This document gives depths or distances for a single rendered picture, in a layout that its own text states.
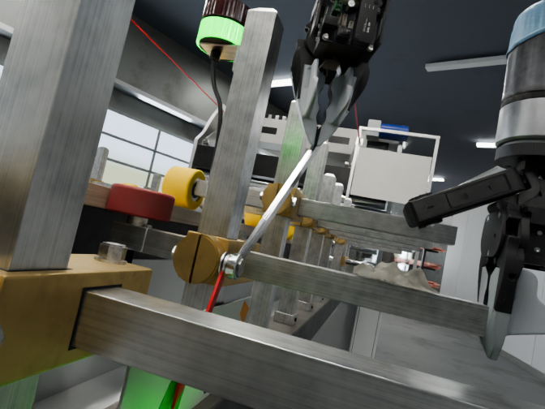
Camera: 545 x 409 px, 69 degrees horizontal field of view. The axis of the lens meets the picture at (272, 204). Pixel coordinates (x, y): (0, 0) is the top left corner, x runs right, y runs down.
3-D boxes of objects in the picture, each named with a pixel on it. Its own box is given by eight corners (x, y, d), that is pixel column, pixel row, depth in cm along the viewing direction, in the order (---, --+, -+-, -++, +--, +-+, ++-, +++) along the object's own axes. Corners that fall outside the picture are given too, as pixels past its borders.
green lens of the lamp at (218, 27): (252, 63, 49) (256, 46, 49) (236, 36, 43) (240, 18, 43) (208, 59, 50) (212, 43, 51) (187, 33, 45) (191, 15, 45)
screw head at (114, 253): (132, 264, 27) (136, 247, 27) (113, 264, 25) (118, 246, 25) (107, 257, 28) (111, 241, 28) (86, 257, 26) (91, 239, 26)
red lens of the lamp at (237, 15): (256, 44, 49) (260, 27, 49) (241, 15, 43) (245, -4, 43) (212, 40, 51) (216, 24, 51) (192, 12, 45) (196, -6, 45)
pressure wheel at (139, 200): (167, 280, 53) (186, 196, 54) (132, 283, 45) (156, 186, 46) (117, 266, 55) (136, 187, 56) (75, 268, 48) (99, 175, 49)
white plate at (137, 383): (237, 373, 51) (254, 297, 52) (106, 483, 26) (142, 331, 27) (233, 372, 51) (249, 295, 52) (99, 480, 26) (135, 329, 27)
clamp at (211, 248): (253, 281, 51) (261, 243, 52) (212, 290, 38) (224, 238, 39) (213, 272, 53) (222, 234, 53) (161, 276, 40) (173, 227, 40)
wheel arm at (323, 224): (430, 250, 90) (433, 234, 90) (432, 249, 87) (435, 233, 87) (229, 209, 103) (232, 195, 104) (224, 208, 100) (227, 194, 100)
